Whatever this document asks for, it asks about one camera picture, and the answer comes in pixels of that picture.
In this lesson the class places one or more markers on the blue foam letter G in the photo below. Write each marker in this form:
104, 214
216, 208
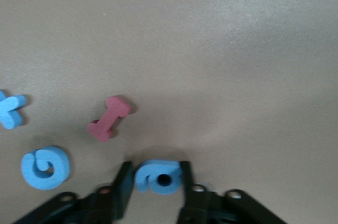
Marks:
29, 171

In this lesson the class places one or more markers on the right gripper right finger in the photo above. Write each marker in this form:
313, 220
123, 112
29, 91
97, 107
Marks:
198, 205

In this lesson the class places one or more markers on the blue foam letter x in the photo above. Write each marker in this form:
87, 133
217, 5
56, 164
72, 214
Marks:
9, 110

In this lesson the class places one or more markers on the red foam letter I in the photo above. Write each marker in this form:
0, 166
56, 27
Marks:
109, 118

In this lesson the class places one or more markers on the brown table cover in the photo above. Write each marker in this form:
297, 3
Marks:
185, 49

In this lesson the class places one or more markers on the blue foam letter a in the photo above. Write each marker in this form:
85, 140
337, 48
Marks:
148, 173

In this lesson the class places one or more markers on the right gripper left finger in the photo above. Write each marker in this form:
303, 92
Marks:
105, 203

